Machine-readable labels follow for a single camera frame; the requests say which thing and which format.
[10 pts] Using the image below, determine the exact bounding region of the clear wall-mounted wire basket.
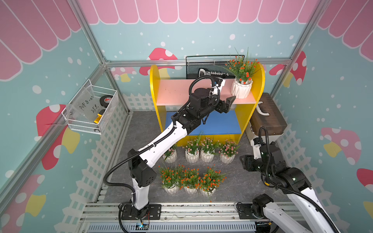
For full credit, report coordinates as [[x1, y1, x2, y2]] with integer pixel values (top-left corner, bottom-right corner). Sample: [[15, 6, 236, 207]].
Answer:
[[62, 80, 119, 135]]

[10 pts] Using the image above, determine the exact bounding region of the pink flower pot far right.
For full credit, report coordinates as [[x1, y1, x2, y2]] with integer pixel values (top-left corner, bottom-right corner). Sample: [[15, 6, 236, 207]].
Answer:
[[218, 140, 240, 164]]

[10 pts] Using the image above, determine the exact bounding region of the pink flower pot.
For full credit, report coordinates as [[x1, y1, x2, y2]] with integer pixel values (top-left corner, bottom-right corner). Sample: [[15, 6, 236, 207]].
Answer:
[[162, 144, 177, 164], [218, 140, 240, 164], [200, 137, 220, 163], [185, 134, 202, 164]]

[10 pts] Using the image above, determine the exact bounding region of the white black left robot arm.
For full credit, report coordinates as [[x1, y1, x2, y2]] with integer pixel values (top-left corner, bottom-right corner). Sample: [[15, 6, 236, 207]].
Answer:
[[104, 75, 236, 218]]

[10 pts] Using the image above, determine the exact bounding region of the orange flower pot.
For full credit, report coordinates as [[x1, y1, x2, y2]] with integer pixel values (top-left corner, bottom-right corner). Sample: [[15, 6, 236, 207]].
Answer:
[[198, 167, 227, 198], [158, 165, 184, 195], [179, 168, 201, 195], [225, 53, 261, 99]]

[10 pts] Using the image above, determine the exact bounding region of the black mesh wire basket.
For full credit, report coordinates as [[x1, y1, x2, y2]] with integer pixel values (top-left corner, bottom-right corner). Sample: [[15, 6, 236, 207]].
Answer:
[[185, 55, 236, 79]]

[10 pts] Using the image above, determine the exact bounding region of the black tape roll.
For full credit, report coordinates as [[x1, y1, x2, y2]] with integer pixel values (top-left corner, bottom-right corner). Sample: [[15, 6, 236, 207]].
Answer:
[[100, 95, 113, 108]]

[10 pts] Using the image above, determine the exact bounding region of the pink flower pot far left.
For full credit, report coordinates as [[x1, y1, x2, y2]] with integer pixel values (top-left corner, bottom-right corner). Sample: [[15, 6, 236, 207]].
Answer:
[[162, 144, 177, 164]]

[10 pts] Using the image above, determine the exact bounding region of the white box with brown lid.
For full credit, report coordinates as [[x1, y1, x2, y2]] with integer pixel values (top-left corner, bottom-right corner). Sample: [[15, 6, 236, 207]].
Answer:
[[246, 93, 288, 143]]

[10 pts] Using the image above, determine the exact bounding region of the black white label maker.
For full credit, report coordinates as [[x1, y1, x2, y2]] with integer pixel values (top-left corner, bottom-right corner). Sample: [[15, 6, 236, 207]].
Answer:
[[197, 68, 235, 79]]

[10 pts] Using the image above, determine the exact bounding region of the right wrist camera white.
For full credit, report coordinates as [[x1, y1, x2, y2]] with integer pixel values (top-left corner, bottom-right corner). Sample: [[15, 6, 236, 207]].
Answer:
[[250, 137, 264, 159]]

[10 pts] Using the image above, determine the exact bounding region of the yellow utility knife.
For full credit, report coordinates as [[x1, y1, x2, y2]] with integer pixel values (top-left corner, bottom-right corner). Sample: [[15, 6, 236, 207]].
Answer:
[[94, 109, 105, 124]]

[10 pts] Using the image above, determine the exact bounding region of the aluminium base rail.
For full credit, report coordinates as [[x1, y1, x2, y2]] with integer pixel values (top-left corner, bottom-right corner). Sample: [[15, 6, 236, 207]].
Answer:
[[78, 202, 324, 233]]

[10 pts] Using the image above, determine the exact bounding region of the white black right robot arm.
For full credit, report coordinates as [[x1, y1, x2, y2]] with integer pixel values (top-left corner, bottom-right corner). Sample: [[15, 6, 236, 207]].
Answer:
[[240, 126, 340, 233]]

